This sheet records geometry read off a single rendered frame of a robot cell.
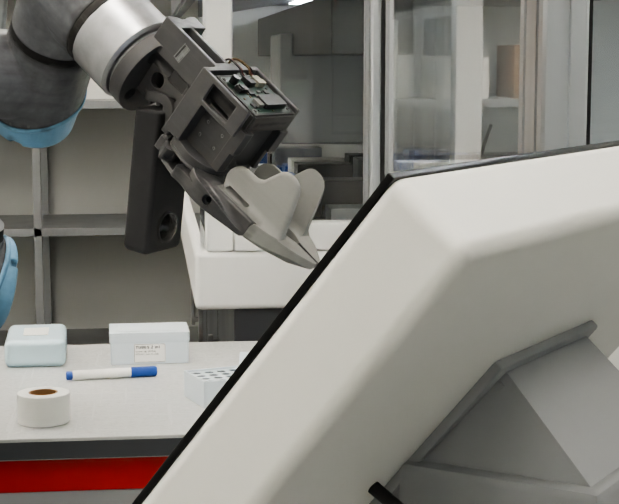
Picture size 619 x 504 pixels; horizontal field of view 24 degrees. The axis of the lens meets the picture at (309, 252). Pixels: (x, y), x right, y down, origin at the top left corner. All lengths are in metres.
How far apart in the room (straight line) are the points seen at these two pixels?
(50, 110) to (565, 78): 0.43
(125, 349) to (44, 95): 1.16
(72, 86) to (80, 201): 4.75
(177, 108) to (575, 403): 0.40
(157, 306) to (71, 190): 0.59
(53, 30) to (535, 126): 0.42
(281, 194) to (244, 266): 1.53
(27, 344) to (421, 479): 1.56
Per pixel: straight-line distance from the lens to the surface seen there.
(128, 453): 1.92
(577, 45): 1.25
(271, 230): 1.06
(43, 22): 1.18
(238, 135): 1.07
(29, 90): 1.22
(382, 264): 0.60
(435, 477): 0.82
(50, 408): 1.97
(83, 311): 6.03
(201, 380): 2.05
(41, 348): 2.34
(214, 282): 2.58
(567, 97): 1.26
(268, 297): 2.60
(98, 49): 1.13
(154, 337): 2.34
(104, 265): 6.00
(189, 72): 1.10
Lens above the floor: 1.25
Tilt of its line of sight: 8 degrees down
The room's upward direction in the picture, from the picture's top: straight up
